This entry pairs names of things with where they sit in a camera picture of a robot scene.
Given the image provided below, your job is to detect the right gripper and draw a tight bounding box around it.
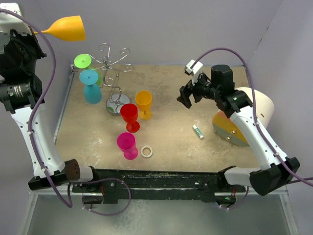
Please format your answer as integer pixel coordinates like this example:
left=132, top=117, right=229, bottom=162
left=178, top=70, right=221, bottom=108

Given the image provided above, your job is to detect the orange wine glass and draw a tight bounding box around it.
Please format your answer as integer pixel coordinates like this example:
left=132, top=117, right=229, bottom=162
left=135, top=91, right=152, bottom=120
left=41, top=15, right=86, bottom=42

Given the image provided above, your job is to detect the pink plastic wine glass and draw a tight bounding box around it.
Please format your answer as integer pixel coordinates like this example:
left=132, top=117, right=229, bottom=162
left=116, top=132, right=138, bottom=160

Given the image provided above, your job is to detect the blue plastic wine glass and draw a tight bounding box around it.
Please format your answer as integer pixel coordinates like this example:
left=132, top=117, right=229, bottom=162
left=79, top=70, right=102, bottom=104

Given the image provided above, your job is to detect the green plastic wine glass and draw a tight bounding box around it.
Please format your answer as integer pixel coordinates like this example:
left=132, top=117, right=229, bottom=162
left=74, top=53, right=102, bottom=87

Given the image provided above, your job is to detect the orange wine glass front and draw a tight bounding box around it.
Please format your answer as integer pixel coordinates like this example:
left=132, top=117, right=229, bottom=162
left=41, top=15, right=86, bottom=42

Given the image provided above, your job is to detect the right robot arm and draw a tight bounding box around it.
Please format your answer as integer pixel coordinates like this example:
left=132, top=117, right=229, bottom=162
left=177, top=60, right=300, bottom=196

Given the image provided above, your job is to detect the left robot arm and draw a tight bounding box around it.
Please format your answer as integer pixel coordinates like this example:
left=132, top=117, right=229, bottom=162
left=0, top=29, right=101, bottom=192

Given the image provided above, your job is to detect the red plastic wine glass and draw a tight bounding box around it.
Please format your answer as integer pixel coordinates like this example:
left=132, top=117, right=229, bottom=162
left=120, top=103, right=140, bottom=133

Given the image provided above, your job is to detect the white green lip balm tube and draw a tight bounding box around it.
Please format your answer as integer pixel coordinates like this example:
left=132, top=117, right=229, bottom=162
left=192, top=125, right=204, bottom=140

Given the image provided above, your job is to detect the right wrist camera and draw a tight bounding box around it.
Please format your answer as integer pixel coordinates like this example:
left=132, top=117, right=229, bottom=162
left=184, top=59, right=203, bottom=85

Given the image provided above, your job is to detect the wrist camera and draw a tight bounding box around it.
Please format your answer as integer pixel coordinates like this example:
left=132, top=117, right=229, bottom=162
left=184, top=59, right=203, bottom=85
left=0, top=2, right=33, bottom=36

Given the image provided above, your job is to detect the chrome wire wine glass rack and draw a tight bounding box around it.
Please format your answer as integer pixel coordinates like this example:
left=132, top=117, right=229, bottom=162
left=90, top=43, right=134, bottom=116

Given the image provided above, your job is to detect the white tape ring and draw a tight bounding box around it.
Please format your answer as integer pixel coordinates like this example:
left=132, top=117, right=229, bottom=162
left=140, top=145, right=154, bottom=158

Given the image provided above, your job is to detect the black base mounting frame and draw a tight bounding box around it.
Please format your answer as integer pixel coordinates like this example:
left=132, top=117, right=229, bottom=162
left=72, top=169, right=246, bottom=204

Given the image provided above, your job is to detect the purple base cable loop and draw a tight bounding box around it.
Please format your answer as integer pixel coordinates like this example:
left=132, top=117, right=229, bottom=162
left=82, top=178, right=132, bottom=217

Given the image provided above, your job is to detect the aluminium rail frame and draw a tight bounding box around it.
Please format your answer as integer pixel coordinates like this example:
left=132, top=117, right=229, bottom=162
left=24, top=65, right=299, bottom=235

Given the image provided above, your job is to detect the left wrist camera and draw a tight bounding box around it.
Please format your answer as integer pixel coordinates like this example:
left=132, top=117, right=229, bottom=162
left=0, top=2, right=33, bottom=36

